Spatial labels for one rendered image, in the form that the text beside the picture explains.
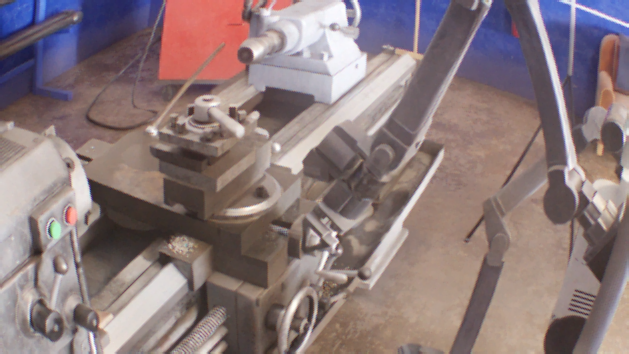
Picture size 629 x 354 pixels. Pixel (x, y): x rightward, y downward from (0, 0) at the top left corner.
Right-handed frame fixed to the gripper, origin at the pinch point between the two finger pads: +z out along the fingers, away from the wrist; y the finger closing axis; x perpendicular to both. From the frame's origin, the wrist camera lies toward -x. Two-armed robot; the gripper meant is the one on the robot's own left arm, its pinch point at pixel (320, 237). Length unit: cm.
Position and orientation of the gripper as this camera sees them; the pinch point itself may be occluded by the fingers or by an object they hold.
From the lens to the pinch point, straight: 146.2
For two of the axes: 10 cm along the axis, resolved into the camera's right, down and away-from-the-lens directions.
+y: -5.3, 3.4, -7.8
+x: 6.9, 7.0, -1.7
